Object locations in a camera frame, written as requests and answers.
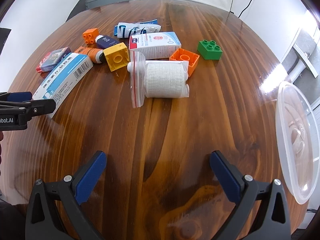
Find black power cable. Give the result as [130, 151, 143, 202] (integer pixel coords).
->
[237, 0, 261, 18]

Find small orange toy brick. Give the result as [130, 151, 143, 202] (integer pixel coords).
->
[82, 29, 100, 45]

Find red blue card box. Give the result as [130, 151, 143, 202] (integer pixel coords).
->
[36, 47, 71, 73]

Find yellow toy brick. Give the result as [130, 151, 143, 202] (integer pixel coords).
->
[103, 42, 130, 72]

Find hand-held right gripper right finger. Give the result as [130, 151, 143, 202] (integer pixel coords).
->
[209, 150, 292, 240]

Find bandage roll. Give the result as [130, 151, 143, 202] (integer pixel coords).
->
[129, 49, 190, 108]

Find large orange toy brick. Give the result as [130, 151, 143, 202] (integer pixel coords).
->
[169, 48, 200, 77]

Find clear plastic container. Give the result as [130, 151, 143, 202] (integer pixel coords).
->
[275, 81, 314, 205]

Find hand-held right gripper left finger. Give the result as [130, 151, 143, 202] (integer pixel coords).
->
[25, 150, 108, 240]

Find blue white tube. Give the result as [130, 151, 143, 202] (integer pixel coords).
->
[114, 19, 162, 39]

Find white pedestal sink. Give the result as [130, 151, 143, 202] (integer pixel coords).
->
[292, 41, 320, 78]

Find white red baby wash box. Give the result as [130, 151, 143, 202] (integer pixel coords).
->
[129, 32, 182, 60]

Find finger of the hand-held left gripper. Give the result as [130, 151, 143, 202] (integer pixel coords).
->
[0, 92, 33, 102]
[0, 99, 56, 117]

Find long blue white medicine box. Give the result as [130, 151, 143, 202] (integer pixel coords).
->
[32, 52, 94, 119]

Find orange tube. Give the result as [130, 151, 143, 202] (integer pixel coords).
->
[74, 46, 105, 64]

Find navy tube with white cap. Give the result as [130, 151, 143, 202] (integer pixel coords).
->
[94, 35, 121, 50]

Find green toy brick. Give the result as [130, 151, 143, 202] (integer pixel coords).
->
[197, 39, 223, 60]

